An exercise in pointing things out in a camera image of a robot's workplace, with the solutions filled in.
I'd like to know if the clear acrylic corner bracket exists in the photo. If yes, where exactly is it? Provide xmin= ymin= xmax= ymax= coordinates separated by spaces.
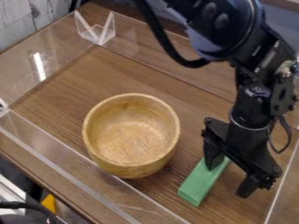
xmin=74 ymin=11 xmax=117 ymax=46

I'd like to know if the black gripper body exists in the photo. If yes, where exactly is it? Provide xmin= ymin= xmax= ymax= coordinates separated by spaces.
xmin=202 ymin=117 xmax=284 ymax=190

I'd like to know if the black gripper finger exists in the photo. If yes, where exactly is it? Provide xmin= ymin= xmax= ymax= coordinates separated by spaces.
xmin=238 ymin=174 xmax=261 ymax=199
xmin=203 ymin=137 xmax=225 ymax=171

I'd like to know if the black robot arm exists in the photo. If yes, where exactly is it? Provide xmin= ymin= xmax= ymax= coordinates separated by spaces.
xmin=134 ymin=0 xmax=299 ymax=198

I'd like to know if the brown wooden bowl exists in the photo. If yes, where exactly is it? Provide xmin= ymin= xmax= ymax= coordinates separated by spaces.
xmin=82 ymin=93 xmax=182 ymax=179

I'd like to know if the clear acrylic front wall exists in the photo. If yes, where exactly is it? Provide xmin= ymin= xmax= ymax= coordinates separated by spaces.
xmin=0 ymin=101 xmax=189 ymax=224

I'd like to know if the black cable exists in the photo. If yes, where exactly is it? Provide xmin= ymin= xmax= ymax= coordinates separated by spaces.
xmin=0 ymin=199 xmax=58 ymax=224

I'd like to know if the green rectangular block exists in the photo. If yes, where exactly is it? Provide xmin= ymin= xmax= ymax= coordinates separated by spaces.
xmin=178 ymin=157 xmax=230 ymax=207

